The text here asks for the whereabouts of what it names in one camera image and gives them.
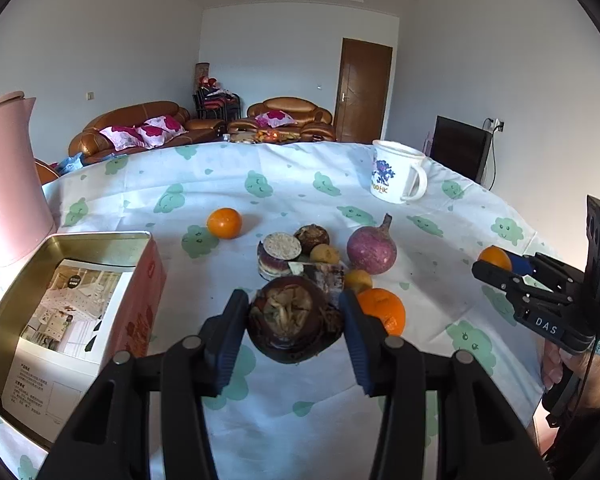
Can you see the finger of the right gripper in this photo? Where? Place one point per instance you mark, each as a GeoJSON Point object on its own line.
{"type": "Point", "coordinates": [501, 279]}
{"type": "Point", "coordinates": [528, 270]}

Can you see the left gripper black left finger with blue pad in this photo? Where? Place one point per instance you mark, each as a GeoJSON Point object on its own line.
{"type": "Point", "coordinates": [107, 435]}

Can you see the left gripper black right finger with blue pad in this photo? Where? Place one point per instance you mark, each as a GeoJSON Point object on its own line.
{"type": "Point", "coordinates": [480, 435]}

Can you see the dark mangosteen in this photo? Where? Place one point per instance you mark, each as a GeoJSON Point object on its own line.
{"type": "Point", "coordinates": [291, 321]}

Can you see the large orange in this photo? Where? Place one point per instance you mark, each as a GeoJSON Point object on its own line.
{"type": "Point", "coordinates": [385, 306]}

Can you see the small orange kumquat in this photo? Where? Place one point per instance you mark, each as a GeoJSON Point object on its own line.
{"type": "Point", "coordinates": [358, 281]}

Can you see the dark rectangular food block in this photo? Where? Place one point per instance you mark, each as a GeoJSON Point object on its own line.
{"type": "Point", "coordinates": [326, 276]}

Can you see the small yellow fruit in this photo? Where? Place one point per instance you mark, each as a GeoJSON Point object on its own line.
{"type": "Point", "coordinates": [325, 253]}

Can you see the person's hand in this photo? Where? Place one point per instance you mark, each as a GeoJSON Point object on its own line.
{"type": "Point", "coordinates": [555, 360]}

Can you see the pink metal tin box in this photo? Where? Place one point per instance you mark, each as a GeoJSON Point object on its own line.
{"type": "Point", "coordinates": [137, 312]}

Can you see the black television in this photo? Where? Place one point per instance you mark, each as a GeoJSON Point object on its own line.
{"type": "Point", "coordinates": [460, 147]}

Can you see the small orange tangerine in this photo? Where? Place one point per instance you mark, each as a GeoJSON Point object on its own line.
{"type": "Point", "coordinates": [225, 223]}

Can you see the white printed mug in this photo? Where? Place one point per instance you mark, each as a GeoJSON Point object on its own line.
{"type": "Point", "coordinates": [398, 173]}

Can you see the pink kettle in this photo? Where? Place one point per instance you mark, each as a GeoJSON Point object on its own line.
{"type": "Point", "coordinates": [25, 217]}

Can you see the blue cloth on sofa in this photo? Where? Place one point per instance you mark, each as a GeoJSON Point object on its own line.
{"type": "Point", "coordinates": [69, 164]}

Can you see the pink floral pillow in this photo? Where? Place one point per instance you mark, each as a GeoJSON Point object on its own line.
{"type": "Point", "coordinates": [122, 137]}
{"type": "Point", "coordinates": [160, 130]}

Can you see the coffee table with items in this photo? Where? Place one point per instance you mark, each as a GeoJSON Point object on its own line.
{"type": "Point", "coordinates": [264, 136]}

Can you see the orange brown chair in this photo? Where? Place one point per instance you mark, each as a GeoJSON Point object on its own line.
{"type": "Point", "coordinates": [46, 173]}

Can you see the brown wooden door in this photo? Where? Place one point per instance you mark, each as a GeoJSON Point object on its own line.
{"type": "Point", "coordinates": [363, 85]}

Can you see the pink pillow on armchair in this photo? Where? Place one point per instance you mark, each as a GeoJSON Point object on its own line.
{"type": "Point", "coordinates": [273, 119]}

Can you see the brown leather armchair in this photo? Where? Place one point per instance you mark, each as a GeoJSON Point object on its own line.
{"type": "Point", "coordinates": [313, 123]}

